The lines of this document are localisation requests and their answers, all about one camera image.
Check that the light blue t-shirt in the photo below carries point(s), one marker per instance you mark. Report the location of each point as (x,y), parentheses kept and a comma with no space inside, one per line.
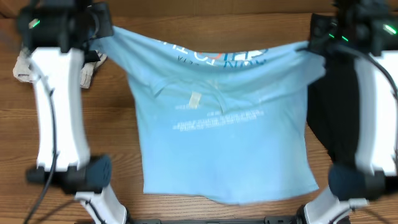
(226,126)

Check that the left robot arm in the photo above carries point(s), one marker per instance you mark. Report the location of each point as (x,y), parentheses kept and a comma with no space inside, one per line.
(57,36)

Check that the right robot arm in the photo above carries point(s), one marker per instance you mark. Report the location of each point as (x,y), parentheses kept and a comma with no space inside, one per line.
(365,31)

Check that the black garment on right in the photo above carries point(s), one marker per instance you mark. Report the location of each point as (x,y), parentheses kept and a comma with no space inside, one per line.
(333,110)

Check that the folded beige garment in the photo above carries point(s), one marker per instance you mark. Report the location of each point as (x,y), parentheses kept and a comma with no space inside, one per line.
(23,73)

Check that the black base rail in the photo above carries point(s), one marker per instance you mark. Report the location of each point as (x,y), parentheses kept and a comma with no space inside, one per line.
(211,221)

